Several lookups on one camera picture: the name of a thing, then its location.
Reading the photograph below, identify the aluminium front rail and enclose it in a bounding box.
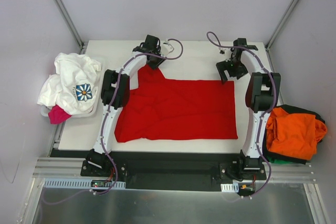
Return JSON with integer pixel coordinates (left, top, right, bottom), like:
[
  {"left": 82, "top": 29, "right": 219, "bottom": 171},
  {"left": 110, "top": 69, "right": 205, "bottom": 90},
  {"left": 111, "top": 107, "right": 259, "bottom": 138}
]
[{"left": 33, "top": 157, "right": 317, "bottom": 183}]

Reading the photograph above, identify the left aluminium frame post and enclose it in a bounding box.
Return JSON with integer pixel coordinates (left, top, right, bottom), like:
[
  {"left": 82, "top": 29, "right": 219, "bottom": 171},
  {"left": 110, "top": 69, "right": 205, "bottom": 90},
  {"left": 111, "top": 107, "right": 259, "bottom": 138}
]
[{"left": 53, "top": 0, "right": 86, "bottom": 54}]

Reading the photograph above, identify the small white cable duct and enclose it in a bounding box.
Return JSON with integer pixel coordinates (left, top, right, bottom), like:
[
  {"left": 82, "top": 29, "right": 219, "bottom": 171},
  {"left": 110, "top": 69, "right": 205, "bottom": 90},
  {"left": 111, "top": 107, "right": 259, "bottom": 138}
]
[{"left": 220, "top": 183, "right": 239, "bottom": 193}]

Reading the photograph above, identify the right aluminium frame post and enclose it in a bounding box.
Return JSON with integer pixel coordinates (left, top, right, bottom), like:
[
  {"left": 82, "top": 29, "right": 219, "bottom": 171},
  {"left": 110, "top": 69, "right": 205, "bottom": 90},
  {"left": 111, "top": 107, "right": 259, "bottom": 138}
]
[{"left": 265, "top": 0, "right": 301, "bottom": 52}]

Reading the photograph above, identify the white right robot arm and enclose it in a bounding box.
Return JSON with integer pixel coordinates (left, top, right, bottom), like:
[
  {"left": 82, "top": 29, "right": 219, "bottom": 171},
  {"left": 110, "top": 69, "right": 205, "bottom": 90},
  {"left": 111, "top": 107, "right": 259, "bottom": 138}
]
[{"left": 216, "top": 38, "right": 281, "bottom": 179}]

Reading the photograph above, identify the green t-shirt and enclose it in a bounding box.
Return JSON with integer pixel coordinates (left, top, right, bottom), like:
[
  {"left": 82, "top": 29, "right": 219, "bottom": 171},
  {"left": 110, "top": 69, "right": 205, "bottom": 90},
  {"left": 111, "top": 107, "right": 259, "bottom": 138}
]
[{"left": 268, "top": 157, "right": 291, "bottom": 164}]

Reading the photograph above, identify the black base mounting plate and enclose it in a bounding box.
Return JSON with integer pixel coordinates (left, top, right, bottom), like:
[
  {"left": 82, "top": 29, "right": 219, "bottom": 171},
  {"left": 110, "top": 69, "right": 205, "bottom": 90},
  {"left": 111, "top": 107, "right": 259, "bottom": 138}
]
[{"left": 80, "top": 150, "right": 266, "bottom": 191}]

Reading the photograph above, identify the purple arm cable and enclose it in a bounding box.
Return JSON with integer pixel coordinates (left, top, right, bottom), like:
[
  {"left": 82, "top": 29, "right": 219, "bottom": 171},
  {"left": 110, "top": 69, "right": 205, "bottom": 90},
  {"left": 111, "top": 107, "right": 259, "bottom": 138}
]
[
  {"left": 206, "top": 31, "right": 279, "bottom": 201},
  {"left": 41, "top": 38, "right": 184, "bottom": 205}
]

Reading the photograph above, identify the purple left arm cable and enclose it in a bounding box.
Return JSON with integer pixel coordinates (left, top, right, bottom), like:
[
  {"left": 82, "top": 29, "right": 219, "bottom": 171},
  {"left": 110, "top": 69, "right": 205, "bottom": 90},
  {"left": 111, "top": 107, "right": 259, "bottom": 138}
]
[{"left": 41, "top": 38, "right": 184, "bottom": 205}]

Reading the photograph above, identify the aluminium frame post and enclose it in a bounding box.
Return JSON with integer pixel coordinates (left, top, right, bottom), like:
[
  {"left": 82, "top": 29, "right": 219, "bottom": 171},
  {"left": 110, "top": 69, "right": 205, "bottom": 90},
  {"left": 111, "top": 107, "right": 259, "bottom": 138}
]
[
  {"left": 265, "top": 0, "right": 301, "bottom": 52},
  {"left": 53, "top": 0, "right": 86, "bottom": 54}
]

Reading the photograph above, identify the black t-shirt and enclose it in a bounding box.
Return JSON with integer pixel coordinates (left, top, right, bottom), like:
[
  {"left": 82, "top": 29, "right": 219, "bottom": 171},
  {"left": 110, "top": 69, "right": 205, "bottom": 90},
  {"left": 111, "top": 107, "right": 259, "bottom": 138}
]
[{"left": 262, "top": 103, "right": 326, "bottom": 165}]

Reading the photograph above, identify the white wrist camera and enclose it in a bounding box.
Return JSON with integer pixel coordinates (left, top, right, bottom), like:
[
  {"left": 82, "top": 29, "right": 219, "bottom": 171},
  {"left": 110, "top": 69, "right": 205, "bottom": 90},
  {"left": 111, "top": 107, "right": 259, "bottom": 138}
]
[
  {"left": 219, "top": 48, "right": 230, "bottom": 55},
  {"left": 160, "top": 40, "right": 174, "bottom": 57}
]

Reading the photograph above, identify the white slotted cable duct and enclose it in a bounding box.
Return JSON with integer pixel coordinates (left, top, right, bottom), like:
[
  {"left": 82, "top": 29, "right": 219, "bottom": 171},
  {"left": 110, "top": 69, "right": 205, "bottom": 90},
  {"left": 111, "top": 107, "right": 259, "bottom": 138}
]
[{"left": 44, "top": 178, "right": 126, "bottom": 190}]

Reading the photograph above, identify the pink t-shirt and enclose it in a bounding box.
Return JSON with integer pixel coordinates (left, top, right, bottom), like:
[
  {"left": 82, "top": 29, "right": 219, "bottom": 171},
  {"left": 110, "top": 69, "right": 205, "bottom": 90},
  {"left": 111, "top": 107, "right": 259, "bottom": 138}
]
[{"left": 48, "top": 105, "right": 71, "bottom": 124}]

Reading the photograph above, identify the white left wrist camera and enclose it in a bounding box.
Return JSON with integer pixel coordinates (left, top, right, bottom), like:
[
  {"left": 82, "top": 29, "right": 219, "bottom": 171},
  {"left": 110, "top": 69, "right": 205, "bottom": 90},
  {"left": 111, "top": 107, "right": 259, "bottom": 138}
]
[{"left": 160, "top": 40, "right": 174, "bottom": 57}]

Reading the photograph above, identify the white daisy print t-shirt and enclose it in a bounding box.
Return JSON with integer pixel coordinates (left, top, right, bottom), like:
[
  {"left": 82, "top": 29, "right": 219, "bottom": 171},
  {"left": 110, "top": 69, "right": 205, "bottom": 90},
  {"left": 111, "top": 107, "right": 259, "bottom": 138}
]
[{"left": 37, "top": 52, "right": 103, "bottom": 118}]

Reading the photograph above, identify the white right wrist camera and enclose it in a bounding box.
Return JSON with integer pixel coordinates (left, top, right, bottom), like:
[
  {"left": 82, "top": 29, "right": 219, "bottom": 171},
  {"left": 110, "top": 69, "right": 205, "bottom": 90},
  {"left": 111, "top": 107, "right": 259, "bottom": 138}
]
[{"left": 219, "top": 48, "right": 230, "bottom": 55}]

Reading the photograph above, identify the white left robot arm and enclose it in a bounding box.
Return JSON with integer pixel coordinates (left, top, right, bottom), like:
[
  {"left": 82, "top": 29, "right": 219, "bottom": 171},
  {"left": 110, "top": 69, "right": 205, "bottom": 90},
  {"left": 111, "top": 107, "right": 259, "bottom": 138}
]
[{"left": 86, "top": 35, "right": 174, "bottom": 176}]

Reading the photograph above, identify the red t-shirt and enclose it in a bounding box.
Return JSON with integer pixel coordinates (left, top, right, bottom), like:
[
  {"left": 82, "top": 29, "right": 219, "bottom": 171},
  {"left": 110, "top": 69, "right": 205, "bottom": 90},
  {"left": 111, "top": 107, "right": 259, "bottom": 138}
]
[{"left": 114, "top": 66, "right": 238, "bottom": 143}]

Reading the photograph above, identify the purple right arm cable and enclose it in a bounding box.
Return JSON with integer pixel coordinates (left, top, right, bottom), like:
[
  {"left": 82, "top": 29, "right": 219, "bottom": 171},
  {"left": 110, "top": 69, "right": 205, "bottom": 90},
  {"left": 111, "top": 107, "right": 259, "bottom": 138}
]
[{"left": 206, "top": 31, "right": 279, "bottom": 201}]

